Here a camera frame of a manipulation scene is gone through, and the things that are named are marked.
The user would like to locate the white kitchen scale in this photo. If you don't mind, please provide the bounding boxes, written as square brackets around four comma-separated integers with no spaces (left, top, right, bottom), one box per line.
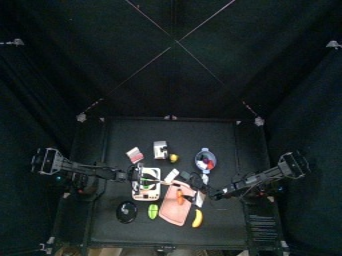
[131,166,163,202]

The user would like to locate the yellow toy banana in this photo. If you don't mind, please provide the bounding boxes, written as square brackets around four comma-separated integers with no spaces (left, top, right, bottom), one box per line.
[191,208,205,229]

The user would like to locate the pink cutting board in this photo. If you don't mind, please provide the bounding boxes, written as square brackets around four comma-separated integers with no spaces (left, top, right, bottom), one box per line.
[158,179,198,227]

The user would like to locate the thin white cord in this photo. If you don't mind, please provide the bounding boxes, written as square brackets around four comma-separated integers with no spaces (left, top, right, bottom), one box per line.
[82,0,237,116]
[125,0,261,119]

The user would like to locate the small white block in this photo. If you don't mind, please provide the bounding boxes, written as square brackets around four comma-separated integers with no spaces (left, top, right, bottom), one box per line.
[163,168,181,185]

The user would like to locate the pink and white box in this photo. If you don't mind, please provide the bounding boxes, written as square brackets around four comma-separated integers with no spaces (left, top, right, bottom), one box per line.
[126,146,146,164]

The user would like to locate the white grey toy machine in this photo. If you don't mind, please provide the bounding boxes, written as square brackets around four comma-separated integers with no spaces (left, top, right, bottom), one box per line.
[153,140,170,160]

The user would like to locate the green toy lime half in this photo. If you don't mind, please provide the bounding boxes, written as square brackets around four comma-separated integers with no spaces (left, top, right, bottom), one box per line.
[147,203,161,221]

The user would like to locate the blue grey toy pot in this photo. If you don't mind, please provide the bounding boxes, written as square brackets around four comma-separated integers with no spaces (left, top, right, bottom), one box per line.
[194,147,218,175]

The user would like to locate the orange toy carrot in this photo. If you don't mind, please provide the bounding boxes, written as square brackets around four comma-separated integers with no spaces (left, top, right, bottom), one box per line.
[175,188,186,206]

